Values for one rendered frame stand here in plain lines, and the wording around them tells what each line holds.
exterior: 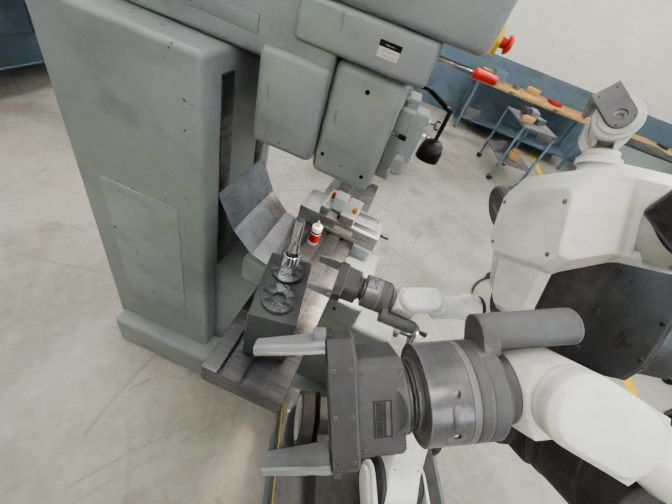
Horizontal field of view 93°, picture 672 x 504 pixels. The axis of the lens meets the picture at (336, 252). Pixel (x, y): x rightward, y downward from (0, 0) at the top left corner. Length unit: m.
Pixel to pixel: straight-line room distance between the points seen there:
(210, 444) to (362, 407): 1.61
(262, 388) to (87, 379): 1.30
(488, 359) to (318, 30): 0.77
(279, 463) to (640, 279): 0.50
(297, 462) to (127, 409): 1.68
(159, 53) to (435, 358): 0.90
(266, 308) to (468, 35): 0.73
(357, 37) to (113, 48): 0.60
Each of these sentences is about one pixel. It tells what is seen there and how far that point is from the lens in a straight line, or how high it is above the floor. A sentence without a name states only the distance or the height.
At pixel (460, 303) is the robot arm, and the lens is 0.92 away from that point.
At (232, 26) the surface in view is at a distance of 0.99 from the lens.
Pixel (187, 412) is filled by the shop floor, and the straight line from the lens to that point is 1.92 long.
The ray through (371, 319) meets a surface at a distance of 1.37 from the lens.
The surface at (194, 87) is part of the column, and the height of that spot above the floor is 1.48.
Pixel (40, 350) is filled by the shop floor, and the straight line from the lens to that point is 2.23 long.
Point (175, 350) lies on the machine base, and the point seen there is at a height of 0.16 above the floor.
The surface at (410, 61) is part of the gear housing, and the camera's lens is 0.84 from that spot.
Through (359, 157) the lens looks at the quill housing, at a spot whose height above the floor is 1.41.
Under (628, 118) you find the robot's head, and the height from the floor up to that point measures 1.75.
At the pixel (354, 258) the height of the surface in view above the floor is 0.89.
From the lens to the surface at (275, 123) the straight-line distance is 0.98.
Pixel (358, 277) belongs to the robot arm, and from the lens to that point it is 0.84.
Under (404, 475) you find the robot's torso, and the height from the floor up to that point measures 0.77.
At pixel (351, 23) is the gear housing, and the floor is 1.70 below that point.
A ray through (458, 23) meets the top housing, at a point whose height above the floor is 1.77.
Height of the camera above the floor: 1.81
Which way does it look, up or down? 42 degrees down
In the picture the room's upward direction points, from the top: 21 degrees clockwise
